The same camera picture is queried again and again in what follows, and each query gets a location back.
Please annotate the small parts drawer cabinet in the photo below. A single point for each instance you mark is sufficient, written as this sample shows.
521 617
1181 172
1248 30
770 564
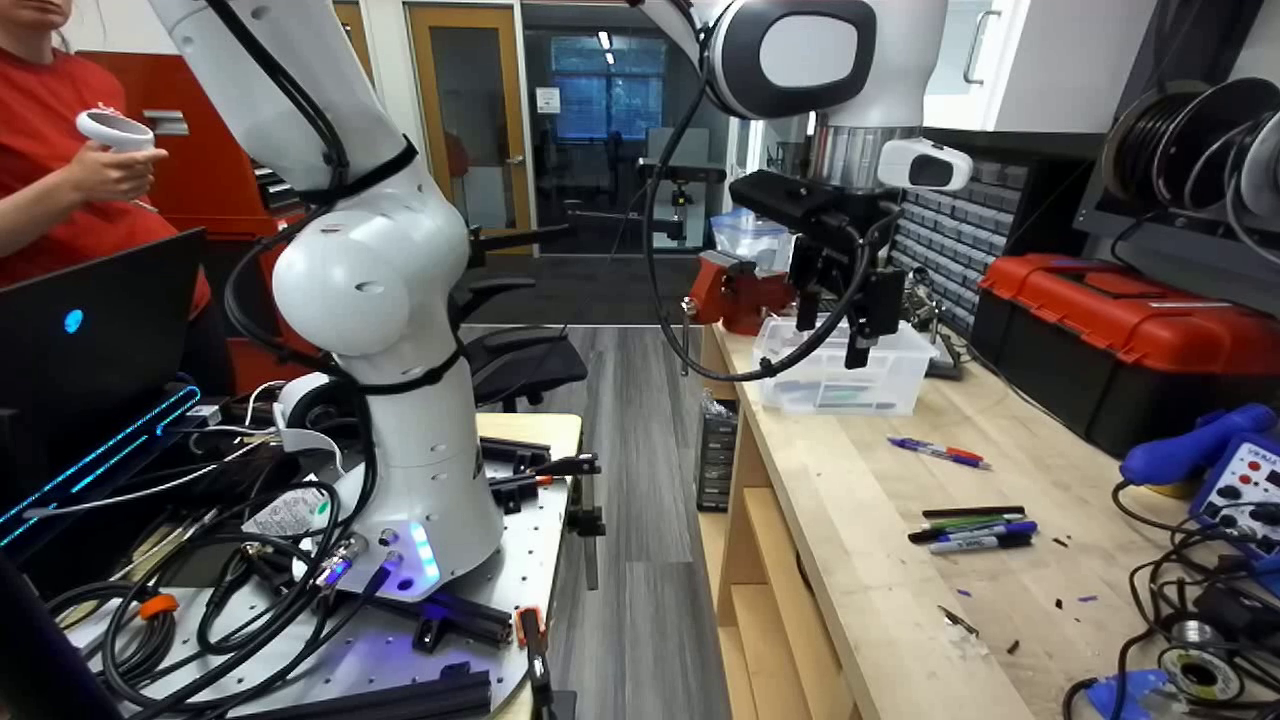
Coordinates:
957 234

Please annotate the black laptop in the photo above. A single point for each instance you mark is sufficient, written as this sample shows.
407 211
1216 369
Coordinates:
98 335

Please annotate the person in red shirt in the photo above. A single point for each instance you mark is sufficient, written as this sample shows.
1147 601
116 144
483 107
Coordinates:
61 198

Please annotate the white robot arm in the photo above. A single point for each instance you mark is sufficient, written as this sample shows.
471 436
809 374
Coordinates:
373 267

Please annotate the blue soldering station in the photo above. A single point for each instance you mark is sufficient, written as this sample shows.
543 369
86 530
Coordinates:
1235 460

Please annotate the green black marker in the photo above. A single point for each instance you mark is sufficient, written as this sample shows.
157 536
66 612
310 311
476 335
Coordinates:
937 533

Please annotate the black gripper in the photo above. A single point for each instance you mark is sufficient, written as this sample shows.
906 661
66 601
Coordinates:
835 253

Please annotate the white VR controller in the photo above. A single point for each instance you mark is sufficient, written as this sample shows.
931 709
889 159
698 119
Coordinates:
113 128

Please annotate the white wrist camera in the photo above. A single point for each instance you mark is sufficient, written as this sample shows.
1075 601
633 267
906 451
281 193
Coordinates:
921 164

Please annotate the red black toolbox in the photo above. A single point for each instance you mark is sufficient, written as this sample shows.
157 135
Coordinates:
1122 358

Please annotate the white overhead cabinet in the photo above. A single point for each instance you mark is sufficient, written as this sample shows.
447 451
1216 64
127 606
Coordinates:
1033 64

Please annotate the clear lidded container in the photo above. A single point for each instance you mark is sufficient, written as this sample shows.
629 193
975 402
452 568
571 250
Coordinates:
753 236

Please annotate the black pen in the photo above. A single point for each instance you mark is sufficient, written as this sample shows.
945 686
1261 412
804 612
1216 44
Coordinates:
975 512

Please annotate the red bench vise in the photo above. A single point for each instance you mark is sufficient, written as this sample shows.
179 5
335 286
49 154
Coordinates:
733 294

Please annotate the black wire spools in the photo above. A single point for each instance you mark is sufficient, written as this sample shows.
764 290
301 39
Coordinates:
1175 144

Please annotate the black office chair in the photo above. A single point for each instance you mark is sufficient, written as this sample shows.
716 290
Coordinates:
512 361

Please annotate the blue marker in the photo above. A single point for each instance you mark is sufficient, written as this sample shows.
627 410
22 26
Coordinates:
1011 533

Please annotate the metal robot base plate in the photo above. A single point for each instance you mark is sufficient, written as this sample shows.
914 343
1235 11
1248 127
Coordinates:
379 661

